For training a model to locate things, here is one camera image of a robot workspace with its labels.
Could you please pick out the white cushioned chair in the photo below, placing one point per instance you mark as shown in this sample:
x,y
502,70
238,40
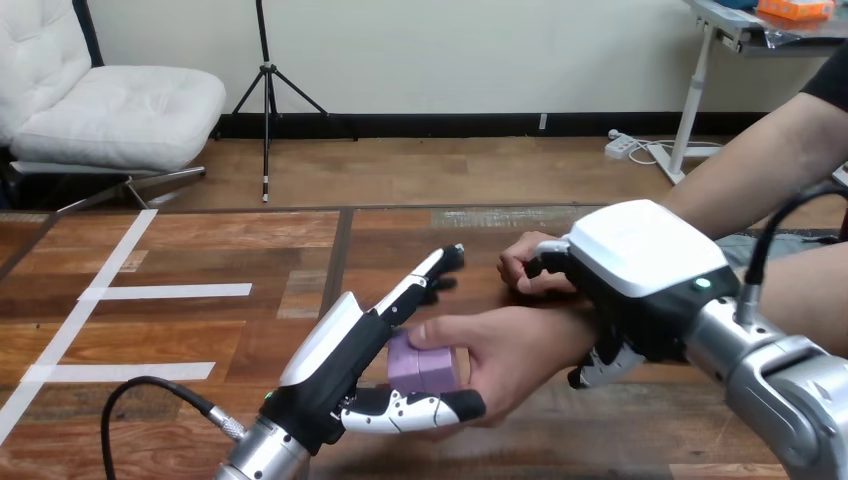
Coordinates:
x,y
112,112

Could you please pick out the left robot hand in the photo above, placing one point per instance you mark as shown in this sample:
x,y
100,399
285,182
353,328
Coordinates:
x,y
331,371

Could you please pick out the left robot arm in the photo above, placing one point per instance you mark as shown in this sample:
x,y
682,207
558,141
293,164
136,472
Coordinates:
x,y
265,457

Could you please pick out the black tripod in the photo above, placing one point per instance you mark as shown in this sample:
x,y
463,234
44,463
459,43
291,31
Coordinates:
x,y
267,99

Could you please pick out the orange thing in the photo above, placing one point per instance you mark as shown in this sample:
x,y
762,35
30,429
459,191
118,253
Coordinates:
x,y
795,8

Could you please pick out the white power strip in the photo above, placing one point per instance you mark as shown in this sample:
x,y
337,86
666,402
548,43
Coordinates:
x,y
620,146

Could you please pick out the white desk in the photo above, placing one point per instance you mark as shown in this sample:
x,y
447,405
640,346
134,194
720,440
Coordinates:
x,y
692,99

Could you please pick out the person's hand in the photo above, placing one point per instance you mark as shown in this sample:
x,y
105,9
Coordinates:
x,y
517,262
523,351

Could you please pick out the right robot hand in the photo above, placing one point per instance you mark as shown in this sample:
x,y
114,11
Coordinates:
x,y
636,252

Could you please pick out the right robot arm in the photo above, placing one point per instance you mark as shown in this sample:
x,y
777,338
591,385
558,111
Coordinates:
x,y
782,391

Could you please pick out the purple block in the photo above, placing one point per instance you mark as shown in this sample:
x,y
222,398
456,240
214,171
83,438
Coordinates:
x,y
424,371

